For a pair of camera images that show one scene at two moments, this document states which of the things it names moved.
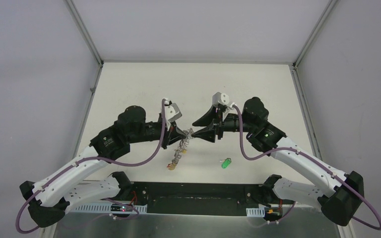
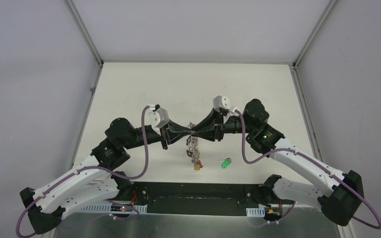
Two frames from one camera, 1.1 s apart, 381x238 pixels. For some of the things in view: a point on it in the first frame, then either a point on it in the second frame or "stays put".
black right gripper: (210, 118) stays put
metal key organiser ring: (183, 143) -> (192, 144)
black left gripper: (168, 135) stays put
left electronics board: (120, 208) stays put
